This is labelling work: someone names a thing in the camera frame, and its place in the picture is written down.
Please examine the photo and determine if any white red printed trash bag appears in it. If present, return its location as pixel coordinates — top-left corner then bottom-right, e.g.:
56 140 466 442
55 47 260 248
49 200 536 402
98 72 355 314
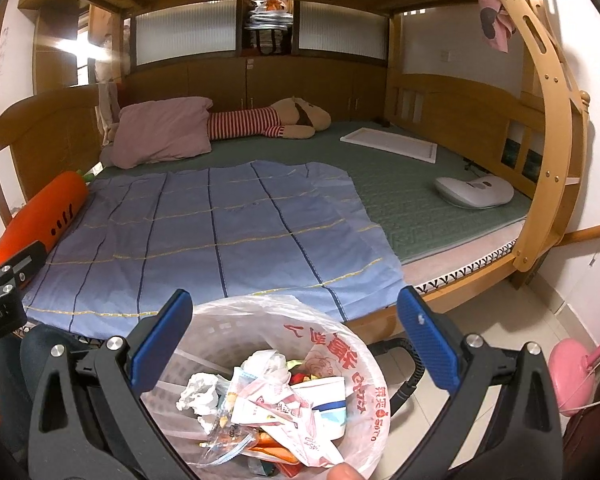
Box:
140 294 392 480

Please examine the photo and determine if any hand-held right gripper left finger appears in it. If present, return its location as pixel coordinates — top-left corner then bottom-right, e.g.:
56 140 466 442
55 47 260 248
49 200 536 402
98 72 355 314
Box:
27 289 195 480

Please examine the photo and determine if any pink round stand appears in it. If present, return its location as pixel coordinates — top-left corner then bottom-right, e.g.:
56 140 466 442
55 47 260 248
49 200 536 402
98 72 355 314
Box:
547 322 600 416

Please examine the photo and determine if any blue plaid blanket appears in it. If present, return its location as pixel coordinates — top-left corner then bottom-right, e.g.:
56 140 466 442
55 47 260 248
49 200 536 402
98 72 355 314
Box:
22 160 403 328

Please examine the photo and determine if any pink pillow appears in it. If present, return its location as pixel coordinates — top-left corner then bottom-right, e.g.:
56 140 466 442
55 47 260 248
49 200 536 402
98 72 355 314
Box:
100 96 214 170

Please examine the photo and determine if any white pink printed plastic bag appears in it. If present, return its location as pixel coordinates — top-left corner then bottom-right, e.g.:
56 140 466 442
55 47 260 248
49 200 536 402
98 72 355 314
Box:
230 367 341 466

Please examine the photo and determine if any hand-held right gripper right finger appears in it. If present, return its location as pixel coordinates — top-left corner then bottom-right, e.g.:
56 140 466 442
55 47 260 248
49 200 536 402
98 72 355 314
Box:
397 285 566 480

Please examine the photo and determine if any green quilted mattress pad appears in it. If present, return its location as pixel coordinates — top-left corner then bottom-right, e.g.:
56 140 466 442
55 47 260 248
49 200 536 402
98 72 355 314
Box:
97 120 533 266

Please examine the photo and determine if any white flat board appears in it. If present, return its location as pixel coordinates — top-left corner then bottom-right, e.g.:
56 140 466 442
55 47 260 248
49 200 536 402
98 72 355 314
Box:
340 127 438 163

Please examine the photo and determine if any frosted window panel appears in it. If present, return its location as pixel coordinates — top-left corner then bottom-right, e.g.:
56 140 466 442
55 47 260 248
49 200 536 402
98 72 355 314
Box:
297 2 388 61
134 7 238 66

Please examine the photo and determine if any white tissue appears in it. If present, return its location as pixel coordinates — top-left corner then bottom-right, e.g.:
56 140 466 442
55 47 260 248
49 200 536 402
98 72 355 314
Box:
176 372 220 418

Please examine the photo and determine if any striped plush dog toy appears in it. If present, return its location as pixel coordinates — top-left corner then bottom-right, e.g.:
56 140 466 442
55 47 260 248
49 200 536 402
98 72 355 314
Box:
207 97 332 141

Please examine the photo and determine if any white handheld mite vacuum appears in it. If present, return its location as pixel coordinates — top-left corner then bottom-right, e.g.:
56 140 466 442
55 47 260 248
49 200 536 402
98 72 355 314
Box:
434 175 515 209

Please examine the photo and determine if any person's right hand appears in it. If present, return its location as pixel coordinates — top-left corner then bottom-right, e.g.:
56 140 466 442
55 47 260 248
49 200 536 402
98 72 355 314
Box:
329 462 367 480

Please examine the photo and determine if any pink hanging cloth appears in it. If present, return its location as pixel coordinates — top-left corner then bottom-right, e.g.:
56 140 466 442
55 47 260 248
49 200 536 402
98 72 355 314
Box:
476 0 518 53

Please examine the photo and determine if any wooden bunk bed ladder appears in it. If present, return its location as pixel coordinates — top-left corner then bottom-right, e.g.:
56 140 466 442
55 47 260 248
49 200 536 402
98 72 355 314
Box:
480 0 593 273

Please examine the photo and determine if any striped tote bag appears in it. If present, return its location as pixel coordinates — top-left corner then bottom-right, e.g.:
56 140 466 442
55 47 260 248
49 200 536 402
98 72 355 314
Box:
242 0 296 56

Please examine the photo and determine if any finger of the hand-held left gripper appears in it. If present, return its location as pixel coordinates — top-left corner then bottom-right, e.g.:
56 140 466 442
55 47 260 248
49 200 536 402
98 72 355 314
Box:
0 241 48 291

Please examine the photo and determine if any orange snack packet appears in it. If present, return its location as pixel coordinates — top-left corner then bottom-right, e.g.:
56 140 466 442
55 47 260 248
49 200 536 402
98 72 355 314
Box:
252 437 301 463

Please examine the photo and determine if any grey hanging cloth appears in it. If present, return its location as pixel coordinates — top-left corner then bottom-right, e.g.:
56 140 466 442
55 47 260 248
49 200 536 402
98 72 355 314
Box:
96 82 123 143

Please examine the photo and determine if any orange carrot plush pillow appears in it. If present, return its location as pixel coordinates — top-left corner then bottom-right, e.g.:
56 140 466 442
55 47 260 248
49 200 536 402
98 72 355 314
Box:
0 170 96 271

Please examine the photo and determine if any wooden wall cabinet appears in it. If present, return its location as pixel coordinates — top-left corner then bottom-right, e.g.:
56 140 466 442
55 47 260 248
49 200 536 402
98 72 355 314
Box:
125 55 388 123

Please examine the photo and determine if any black curved handle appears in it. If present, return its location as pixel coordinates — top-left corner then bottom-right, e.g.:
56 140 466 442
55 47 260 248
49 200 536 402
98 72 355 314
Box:
370 337 426 413

